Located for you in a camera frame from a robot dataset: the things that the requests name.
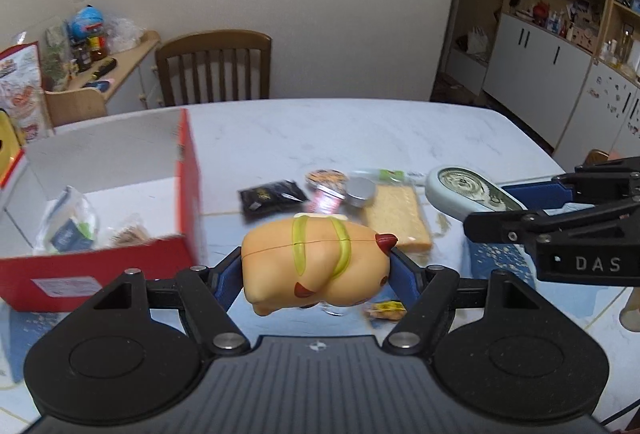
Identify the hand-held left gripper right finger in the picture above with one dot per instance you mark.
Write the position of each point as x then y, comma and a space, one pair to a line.
406, 278

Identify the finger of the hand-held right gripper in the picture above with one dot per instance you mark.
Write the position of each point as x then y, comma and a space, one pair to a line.
500, 224
535, 195

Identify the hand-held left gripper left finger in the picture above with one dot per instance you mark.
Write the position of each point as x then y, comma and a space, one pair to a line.
227, 278

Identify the white oval tape dispenser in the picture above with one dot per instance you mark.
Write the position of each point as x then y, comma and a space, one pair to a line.
460, 191

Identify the red cardboard box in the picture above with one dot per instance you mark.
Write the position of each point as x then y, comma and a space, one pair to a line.
187, 214

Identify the yellow plastic animal toy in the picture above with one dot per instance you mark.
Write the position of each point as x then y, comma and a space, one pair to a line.
310, 264

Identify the silver round tin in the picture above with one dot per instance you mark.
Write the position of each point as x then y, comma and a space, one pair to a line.
360, 191

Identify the person's right hand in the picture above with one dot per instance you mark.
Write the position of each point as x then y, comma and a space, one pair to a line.
631, 309

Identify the small yellow candy wrapper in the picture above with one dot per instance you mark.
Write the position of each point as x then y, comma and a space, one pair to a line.
385, 310

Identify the pale blue printed table mat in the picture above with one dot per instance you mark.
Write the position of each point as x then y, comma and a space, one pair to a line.
480, 259

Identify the bagged bread slice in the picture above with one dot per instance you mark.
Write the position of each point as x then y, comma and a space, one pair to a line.
397, 214

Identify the black snack packet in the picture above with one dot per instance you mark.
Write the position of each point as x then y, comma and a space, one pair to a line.
270, 198

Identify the clear packet with blue label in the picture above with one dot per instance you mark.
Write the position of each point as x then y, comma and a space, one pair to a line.
70, 224

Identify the white plastic shopping bag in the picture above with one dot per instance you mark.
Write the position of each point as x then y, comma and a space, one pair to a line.
471, 40

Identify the open wooden shelf unit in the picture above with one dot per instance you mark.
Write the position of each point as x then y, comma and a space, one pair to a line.
475, 14

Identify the brown wooden dining chair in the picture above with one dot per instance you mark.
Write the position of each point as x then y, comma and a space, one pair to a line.
215, 64

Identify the white sideboard with wooden top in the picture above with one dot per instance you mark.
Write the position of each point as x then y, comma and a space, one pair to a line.
132, 74

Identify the light wooden high chair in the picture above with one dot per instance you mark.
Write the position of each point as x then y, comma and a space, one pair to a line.
75, 104

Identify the blue flat case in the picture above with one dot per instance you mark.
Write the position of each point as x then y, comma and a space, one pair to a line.
97, 86

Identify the black remote control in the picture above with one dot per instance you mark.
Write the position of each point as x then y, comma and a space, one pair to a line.
102, 68

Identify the sauce jar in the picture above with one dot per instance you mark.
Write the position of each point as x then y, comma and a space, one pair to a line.
97, 47

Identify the clear plastic bag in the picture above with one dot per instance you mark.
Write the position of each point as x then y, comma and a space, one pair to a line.
122, 34

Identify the red and white snack bag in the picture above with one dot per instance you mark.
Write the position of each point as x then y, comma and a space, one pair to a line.
22, 84

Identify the blue plush toy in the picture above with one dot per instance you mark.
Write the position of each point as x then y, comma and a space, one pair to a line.
86, 23

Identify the white wall cabinet unit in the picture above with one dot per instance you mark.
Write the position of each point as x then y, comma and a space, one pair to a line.
550, 44

